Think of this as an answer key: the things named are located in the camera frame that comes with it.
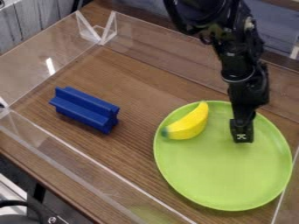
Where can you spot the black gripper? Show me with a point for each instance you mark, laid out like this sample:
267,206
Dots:
248,93

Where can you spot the blue ridged block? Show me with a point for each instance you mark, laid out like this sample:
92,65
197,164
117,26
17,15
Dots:
85,108

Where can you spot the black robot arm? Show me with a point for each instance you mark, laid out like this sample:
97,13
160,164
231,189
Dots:
224,25

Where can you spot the green round plate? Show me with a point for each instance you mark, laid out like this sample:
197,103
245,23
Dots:
220,174

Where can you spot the yellow banana-shaped toy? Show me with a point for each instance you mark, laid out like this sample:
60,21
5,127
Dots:
189,125

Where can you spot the black device with knob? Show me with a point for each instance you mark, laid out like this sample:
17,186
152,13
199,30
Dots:
60,214

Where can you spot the clear acrylic barrier wall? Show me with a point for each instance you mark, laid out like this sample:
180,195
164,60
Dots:
119,121

